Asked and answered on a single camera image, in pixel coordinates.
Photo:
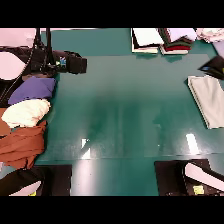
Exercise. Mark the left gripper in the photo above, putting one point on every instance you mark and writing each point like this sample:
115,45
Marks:
77,65

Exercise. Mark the white T-shirt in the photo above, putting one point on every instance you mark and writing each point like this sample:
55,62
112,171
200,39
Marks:
208,100

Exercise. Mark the purple garment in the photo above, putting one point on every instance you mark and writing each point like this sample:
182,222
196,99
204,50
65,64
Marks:
33,89

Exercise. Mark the black folded garment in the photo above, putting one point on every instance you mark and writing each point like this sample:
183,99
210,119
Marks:
133,40

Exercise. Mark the beige folded garment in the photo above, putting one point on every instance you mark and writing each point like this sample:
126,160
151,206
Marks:
145,49

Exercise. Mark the cream garment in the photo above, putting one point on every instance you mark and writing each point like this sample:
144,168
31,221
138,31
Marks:
26,113

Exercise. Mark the brown garment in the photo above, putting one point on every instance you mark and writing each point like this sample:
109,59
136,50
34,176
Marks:
23,145

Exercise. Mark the dark green folded garment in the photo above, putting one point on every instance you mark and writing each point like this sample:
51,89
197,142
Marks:
173,43

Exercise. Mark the red folded garment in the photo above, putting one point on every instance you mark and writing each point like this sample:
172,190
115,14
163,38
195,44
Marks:
178,48

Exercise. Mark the lavender folded garment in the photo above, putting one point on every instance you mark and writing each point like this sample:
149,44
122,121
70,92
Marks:
182,34

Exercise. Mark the heap of clothes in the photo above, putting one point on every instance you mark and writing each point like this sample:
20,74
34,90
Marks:
210,34

